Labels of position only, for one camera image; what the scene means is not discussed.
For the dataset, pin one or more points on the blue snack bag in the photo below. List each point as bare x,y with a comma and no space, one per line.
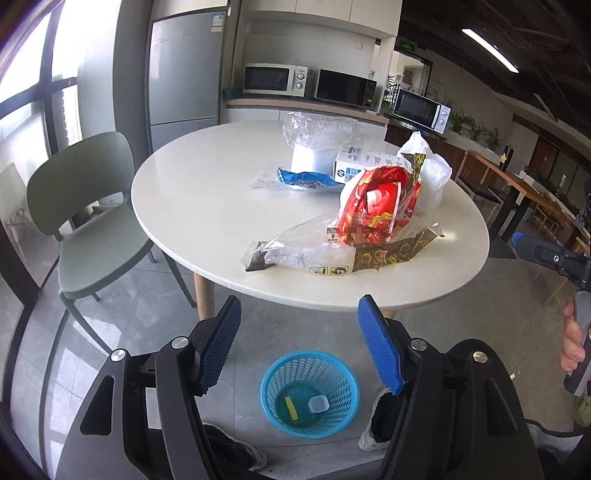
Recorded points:
309,180

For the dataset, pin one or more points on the person's shoe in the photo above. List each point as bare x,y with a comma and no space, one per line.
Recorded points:
369,434
256,457

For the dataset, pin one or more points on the clear gold printed bag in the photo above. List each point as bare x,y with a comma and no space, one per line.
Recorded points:
314,254

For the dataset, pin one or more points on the yellow paper scrap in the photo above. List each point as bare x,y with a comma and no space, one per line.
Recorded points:
292,408

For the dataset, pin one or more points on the white microwave with black door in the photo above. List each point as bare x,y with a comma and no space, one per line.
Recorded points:
418,108

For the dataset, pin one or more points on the ceiling light strip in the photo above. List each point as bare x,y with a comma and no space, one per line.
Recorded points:
489,48

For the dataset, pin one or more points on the row of potted plants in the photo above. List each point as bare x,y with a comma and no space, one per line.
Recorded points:
475,127

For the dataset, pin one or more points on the white round table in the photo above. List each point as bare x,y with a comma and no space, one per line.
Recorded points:
207,207

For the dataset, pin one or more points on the small white plastic cup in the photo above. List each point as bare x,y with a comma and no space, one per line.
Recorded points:
318,404

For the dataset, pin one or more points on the person's left shoe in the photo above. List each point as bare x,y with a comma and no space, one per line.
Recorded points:
256,457

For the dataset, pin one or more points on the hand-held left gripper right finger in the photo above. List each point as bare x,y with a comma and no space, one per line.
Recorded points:
378,341

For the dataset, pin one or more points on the person's right hand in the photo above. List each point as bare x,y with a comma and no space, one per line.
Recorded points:
571,341

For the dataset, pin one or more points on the white cardboard box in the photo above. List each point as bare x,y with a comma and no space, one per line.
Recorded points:
364,161

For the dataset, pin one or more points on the blue plastic basket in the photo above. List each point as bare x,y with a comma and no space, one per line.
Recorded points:
277,392

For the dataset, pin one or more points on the person's right leg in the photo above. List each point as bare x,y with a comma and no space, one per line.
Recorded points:
385,417

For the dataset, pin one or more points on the white microwave with dials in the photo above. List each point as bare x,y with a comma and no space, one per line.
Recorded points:
272,79

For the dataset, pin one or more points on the silver refrigerator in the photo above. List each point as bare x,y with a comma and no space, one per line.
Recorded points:
184,74

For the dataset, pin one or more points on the person's leg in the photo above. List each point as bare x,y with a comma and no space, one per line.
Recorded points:
226,445
385,417

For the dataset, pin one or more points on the white wall cabinets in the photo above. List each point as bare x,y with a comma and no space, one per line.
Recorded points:
323,14

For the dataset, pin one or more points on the green exit sign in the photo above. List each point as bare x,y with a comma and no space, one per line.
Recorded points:
405,45

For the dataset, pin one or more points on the white plastic bag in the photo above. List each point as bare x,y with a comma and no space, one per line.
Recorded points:
434,180

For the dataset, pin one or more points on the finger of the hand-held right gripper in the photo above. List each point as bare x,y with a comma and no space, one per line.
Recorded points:
524,241

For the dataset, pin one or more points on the wooden dining table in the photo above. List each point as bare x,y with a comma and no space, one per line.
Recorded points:
521,184

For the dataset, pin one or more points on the person's left leg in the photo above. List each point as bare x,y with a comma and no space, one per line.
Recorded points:
226,445

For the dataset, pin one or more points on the green plastic chair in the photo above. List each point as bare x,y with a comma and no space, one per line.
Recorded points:
92,240

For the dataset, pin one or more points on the person's right shoe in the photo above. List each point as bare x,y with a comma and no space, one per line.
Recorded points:
369,434

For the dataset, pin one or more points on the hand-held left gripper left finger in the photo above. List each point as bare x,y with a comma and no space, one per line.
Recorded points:
220,341

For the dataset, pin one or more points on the white cylindrical container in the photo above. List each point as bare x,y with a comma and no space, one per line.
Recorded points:
314,161

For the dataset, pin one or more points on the clear plastic bag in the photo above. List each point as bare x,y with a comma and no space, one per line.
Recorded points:
318,129

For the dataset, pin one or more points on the red snack bag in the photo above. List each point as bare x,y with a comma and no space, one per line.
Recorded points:
374,203

